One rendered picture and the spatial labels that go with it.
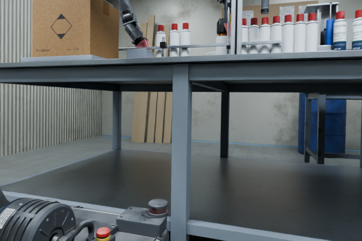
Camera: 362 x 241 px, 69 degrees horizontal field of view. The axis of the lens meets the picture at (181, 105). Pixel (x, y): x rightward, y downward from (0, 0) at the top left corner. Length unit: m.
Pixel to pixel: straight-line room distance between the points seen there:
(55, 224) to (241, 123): 3.89
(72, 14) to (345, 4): 4.12
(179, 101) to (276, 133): 3.55
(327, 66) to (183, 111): 0.49
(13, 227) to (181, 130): 0.56
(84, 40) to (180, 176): 0.68
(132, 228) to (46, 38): 0.87
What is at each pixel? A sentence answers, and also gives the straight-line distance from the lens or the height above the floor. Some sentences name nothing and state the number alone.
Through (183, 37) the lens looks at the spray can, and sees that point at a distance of 1.42.
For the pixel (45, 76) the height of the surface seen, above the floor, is 0.77.
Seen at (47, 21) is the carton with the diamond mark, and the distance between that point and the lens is 1.35.
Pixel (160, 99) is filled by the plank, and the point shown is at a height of 0.69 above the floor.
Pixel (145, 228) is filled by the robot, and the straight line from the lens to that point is 0.94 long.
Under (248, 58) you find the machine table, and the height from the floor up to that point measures 0.82.
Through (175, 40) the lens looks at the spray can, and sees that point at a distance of 1.44.
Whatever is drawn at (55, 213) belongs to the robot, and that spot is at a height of 0.40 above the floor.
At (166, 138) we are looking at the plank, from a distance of 4.20.
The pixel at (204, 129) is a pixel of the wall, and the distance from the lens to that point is 4.50.
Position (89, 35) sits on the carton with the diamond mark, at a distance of 1.20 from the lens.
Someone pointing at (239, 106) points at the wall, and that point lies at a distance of 4.40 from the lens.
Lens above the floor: 0.67
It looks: 1 degrees down
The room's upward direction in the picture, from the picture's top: 1 degrees clockwise
